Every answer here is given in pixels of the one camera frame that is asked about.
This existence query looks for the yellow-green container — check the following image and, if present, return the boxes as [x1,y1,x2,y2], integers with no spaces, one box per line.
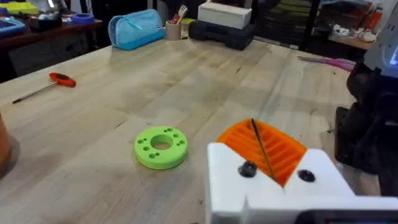
[0,1,40,16]

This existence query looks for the black plastic case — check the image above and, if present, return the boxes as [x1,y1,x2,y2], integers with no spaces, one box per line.
[188,19,256,51]

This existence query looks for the green disc with holes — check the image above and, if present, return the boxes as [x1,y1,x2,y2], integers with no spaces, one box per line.
[134,126,188,170]

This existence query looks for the blue tray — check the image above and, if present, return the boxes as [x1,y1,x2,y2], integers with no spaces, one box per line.
[0,16,26,37]

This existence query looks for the white box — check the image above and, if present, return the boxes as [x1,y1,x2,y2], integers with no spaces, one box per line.
[197,1,253,30]

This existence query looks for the blue tape roll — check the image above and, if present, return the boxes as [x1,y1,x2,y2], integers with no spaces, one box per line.
[69,12,95,26]

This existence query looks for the red T-handle hex key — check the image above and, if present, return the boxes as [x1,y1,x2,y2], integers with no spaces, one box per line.
[12,72,77,105]

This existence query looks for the left gripper white and orange right finger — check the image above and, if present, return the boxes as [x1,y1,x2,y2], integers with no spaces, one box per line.
[252,119,356,197]

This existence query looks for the blue zip bag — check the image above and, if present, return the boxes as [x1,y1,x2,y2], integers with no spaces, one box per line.
[108,9,167,51]

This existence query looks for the black device with grey top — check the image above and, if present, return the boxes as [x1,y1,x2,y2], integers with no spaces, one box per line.
[29,11,63,32]

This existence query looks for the left gripper white and orange left finger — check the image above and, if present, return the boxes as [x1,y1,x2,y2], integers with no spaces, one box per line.
[205,118,285,224]

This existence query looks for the brown side table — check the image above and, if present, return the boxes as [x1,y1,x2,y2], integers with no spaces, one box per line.
[0,18,103,50]

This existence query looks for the pink and purple cable ties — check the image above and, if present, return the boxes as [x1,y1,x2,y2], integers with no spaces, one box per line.
[297,55,357,73]

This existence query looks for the beige cup with utensils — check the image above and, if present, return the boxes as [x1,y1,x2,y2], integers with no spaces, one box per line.
[165,4,188,42]

